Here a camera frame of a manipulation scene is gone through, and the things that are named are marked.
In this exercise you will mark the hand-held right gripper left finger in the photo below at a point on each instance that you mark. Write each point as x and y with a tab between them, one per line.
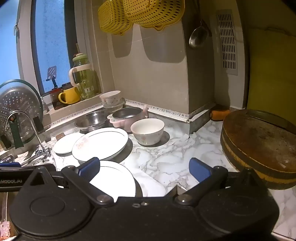
89	168

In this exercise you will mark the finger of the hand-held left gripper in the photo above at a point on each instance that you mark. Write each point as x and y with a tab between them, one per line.
13	165

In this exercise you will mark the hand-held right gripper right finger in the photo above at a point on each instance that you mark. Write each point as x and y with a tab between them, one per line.
199	168

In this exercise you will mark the large oval white plate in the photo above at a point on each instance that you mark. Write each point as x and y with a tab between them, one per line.
101	143

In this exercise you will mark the round white plate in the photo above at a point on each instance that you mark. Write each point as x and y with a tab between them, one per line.
115	180

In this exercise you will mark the small white plate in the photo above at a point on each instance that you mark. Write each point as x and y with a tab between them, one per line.
64	144

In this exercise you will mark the stainless steel bowl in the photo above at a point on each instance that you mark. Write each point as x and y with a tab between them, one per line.
91	120

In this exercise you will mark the pink pot with steel liner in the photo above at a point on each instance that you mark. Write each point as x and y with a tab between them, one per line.
126	120

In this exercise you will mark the white floral bowl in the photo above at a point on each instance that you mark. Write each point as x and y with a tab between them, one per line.
148	135

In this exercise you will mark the dark green lid rack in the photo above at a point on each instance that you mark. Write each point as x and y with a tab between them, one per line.
16	134

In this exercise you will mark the chrome faucet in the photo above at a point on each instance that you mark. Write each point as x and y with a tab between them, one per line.
34	129

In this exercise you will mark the brown sponge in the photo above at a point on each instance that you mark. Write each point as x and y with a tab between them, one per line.
60	136

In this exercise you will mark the perforated steel steamer plate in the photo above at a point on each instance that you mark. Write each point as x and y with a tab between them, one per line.
18	109

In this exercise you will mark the orange sponge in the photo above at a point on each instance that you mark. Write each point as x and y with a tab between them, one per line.
219	114

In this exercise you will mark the music note sealing tape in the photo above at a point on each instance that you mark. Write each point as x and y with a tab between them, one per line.
166	112

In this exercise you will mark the clear glass container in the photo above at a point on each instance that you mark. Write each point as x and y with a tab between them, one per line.
114	107

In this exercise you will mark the round wooden cutting board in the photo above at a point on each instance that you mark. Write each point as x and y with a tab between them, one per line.
261	143

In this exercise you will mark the small floral bowl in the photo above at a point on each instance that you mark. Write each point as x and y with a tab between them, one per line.
110	96

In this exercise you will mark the yellow mug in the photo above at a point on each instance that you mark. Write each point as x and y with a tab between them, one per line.
70	95

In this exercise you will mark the glass pot lid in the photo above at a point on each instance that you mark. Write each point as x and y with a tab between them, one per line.
34	92

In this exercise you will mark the dark jar with red lid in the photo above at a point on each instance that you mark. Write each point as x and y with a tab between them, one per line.
56	99

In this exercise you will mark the green glass jar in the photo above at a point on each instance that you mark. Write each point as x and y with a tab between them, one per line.
86	78

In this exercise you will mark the window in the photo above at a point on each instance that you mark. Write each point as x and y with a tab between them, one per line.
49	46

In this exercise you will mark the white vent grille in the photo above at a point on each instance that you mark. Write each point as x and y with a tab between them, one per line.
227	41

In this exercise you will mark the metal ladle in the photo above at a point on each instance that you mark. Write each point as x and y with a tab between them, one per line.
197	37

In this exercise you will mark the yellow plastic colander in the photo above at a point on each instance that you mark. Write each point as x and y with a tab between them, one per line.
111	18
157	14

